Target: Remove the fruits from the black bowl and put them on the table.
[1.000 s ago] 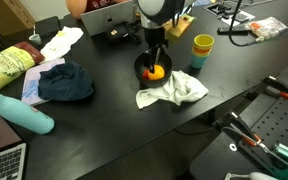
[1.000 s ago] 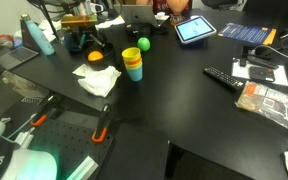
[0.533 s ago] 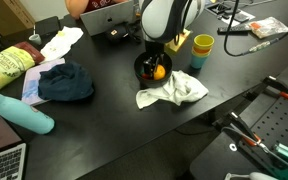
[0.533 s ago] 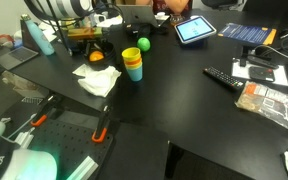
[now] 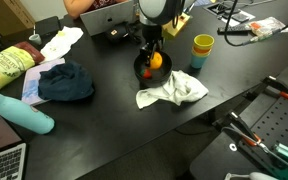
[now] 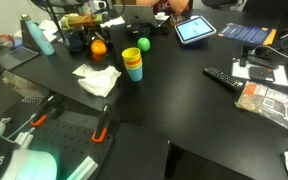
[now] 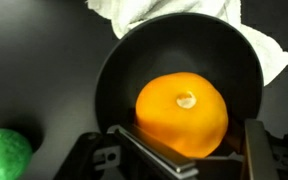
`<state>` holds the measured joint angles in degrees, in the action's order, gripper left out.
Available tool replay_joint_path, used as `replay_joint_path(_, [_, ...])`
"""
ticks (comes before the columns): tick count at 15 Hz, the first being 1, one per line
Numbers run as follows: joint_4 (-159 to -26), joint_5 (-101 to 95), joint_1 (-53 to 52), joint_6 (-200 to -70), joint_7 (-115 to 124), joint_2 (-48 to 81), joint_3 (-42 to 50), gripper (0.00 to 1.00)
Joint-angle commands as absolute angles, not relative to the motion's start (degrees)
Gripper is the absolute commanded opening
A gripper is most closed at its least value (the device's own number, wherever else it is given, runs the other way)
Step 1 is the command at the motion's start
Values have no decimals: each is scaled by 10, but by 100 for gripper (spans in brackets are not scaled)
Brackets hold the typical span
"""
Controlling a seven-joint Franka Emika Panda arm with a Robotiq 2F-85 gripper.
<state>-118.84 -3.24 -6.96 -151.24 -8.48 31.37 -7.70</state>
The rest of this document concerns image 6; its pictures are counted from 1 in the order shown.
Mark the wooden camera mount block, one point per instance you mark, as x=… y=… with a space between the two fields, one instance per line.
x=84 y=20

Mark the aluminium extrusion bar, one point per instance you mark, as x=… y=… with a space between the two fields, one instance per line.
x=82 y=168

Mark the person torso in red shirt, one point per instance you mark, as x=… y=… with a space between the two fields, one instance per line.
x=159 y=5

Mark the person left forearm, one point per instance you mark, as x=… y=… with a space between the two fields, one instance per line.
x=179 y=6

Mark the black bowl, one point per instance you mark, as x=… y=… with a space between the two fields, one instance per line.
x=109 y=53

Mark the yellow green snack bag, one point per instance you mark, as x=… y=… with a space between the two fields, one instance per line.
x=64 y=21

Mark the green toy fruit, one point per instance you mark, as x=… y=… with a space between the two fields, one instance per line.
x=144 y=44

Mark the dark blue cloth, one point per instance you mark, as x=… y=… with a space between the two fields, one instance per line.
x=74 y=41

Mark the red white packet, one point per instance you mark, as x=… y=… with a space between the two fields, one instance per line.
x=4 y=39

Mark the white paper napkin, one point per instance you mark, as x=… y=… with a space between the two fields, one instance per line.
x=50 y=26

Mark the silver laptop with logo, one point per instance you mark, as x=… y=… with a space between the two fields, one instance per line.
x=140 y=15

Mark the white crumpled cloth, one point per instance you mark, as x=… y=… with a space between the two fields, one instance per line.
x=99 y=80

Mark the yellow plastic cup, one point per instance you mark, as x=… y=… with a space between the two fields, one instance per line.
x=131 y=53

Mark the black elongated device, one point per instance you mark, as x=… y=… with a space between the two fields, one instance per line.
x=262 y=61

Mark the lime plastic cup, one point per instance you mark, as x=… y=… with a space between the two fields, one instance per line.
x=134 y=66

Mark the white tablet with lit screen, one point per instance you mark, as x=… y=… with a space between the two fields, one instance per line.
x=195 y=29

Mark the grey open laptop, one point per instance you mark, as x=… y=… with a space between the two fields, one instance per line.
x=15 y=56

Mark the clear plastic bag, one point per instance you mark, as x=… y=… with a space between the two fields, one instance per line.
x=24 y=85

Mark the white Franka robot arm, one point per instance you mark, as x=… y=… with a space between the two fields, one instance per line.
x=24 y=163

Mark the teal water bottle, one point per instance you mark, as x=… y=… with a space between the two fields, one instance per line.
x=39 y=36

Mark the black office chair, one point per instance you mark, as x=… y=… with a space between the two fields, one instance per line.
x=222 y=3

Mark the small glass jar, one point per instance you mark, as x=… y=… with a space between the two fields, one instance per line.
x=176 y=20

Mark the white paper sheet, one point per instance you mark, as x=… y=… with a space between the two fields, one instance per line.
x=280 y=78

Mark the orange plastic cup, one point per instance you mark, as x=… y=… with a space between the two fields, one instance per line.
x=134 y=62

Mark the orange toy fruit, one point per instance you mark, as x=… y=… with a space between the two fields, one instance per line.
x=98 y=47

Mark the blue plastic cup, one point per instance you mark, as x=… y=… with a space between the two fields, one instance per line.
x=135 y=74

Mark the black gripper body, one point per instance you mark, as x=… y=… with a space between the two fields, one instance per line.
x=94 y=30

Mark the small black remote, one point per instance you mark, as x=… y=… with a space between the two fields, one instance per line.
x=261 y=74

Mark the blue booklet with yellow edge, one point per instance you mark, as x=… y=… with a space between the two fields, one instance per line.
x=247 y=33

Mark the black perforated mounting board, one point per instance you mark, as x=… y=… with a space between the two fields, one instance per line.
x=67 y=141

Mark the long black TV remote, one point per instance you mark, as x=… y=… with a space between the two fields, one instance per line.
x=223 y=78

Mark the black pouch with label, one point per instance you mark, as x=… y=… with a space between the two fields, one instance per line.
x=147 y=30

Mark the clear plastic snack packet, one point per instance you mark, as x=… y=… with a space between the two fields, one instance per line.
x=274 y=105

